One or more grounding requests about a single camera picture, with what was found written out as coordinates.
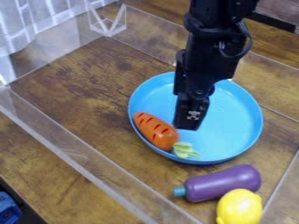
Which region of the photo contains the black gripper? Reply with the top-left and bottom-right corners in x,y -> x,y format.
173,13 -> 250,130

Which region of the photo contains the yellow toy lemon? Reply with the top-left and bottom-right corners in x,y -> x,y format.
217,189 -> 264,224

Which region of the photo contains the purple toy eggplant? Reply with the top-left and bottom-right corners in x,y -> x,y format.
173,164 -> 262,202

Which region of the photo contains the clear acrylic enclosure wall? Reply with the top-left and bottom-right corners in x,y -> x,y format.
0,0 -> 299,224

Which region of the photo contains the blue round tray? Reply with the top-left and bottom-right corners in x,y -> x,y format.
129,72 -> 264,165

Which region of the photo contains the dark baseboard strip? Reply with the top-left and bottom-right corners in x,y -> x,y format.
248,13 -> 296,33

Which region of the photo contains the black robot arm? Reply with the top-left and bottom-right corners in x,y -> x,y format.
173,0 -> 260,130

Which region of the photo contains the blue object at corner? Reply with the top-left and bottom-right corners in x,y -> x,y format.
0,192 -> 23,224

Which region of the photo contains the orange toy carrot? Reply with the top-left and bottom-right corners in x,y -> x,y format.
134,112 -> 201,158

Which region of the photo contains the white patterned curtain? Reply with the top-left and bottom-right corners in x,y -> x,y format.
0,0 -> 118,56

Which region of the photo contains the black looped cable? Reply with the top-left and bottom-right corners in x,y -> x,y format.
217,20 -> 256,60

